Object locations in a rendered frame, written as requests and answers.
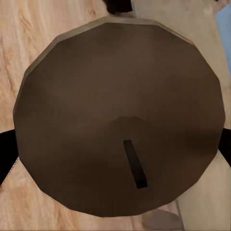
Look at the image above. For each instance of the cauldron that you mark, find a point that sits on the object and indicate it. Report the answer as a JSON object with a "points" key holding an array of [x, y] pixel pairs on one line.
{"points": [[114, 6]]}

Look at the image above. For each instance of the coffee table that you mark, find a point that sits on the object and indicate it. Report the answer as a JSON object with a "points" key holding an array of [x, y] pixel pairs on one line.
{"points": [[206, 206]]}

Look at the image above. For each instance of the pillar candle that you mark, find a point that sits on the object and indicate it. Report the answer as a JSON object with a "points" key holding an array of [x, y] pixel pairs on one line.
{"points": [[118, 117]]}

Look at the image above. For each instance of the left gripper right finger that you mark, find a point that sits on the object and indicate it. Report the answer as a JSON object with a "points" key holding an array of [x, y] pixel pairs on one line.
{"points": [[225, 145]]}

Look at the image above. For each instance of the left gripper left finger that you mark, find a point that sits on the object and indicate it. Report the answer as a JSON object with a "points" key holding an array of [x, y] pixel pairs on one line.
{"points": [[8, 153]]}

